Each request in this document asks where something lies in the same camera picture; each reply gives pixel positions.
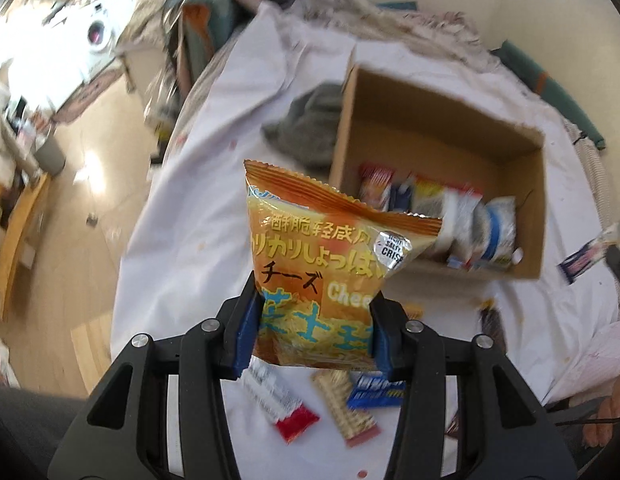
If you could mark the blue snack packet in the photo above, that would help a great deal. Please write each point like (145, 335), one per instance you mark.
(375, 391)

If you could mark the orange cheese crisps bag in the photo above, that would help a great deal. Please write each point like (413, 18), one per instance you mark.
(319, 258)

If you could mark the white bed sheet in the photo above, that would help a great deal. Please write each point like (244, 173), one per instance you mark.
(190, 249)

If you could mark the grey waste bin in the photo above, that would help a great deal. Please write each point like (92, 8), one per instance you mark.
(49, 155)

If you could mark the dark blue snack bar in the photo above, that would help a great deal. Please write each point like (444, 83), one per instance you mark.
(590, 253)

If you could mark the brown chocolate bar wrapper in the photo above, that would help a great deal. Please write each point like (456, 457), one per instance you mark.
(492, 324)

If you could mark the grey crumpled cloth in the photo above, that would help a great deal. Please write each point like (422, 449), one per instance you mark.
(308, 131)

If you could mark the beige wafer snack bar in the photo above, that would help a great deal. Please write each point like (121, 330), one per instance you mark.
(355, 426)

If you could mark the teal orange cushion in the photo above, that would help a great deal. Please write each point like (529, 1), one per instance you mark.
(548, 89)

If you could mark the red white snack bar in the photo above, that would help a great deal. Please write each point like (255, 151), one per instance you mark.
(284, 410)

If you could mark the white washing machine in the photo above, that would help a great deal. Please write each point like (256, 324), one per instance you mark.
(91, 39)

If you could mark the crumpled beige blanket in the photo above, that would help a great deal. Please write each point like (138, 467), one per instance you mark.
(448, 35)

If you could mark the red sweet rice cake packet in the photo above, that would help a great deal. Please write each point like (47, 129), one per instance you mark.
(375, 186)

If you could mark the brown cardboard box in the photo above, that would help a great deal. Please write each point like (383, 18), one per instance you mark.
(414, 129)

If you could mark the white yellow snack packet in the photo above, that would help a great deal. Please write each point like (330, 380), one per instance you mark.
(455, 207)

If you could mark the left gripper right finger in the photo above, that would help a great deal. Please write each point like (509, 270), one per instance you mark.
(504, 433)

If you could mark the person right hand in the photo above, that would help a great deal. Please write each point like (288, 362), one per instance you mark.
(601, 434)

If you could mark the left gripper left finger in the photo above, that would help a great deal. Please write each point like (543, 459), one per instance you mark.
(121, 432)

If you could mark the blue white snack bag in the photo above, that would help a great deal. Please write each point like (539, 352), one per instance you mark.
(493, 233)

